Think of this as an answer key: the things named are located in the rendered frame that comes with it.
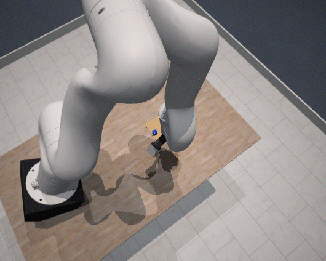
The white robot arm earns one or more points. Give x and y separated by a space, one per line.
134 40

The tan flat mat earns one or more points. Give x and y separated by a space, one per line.
154 125

